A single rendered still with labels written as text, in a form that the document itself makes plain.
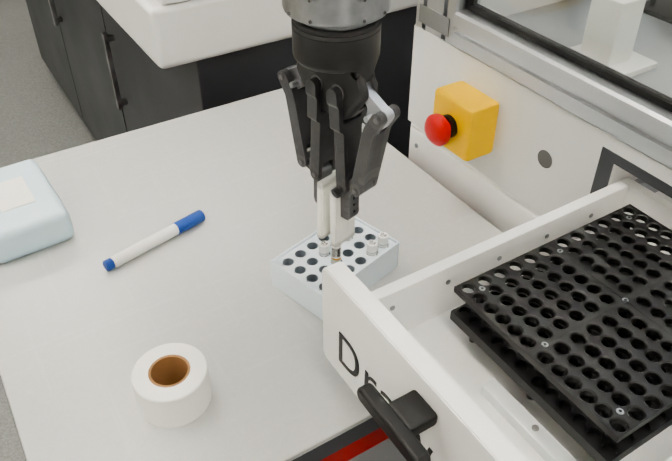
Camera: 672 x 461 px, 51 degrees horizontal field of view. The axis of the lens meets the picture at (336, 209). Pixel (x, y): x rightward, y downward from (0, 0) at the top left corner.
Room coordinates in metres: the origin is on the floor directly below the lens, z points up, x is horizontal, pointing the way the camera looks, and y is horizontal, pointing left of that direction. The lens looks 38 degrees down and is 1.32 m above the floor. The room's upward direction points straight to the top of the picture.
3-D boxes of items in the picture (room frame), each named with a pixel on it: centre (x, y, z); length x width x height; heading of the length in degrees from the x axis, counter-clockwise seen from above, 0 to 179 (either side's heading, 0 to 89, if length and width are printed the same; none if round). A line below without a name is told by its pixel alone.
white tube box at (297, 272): (0.60, 0.00, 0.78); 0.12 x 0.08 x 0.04; 136
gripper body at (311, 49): (0.56, 0.00, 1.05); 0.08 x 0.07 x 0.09; 46
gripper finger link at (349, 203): (0.54, -0.02, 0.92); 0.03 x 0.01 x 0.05; 46
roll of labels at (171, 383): (0.43, 0.16, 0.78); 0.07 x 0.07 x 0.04
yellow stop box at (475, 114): (0.76, -0.16, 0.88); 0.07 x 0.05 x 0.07; 32
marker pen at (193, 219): (0.66, 0.22, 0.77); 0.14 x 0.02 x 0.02; 135
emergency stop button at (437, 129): (0.74, -0.13, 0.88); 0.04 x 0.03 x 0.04; 32
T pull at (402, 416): (0.30, -0.05, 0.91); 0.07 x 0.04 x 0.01; 32
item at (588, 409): (0.37, -0.16, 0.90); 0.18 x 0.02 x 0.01; 32
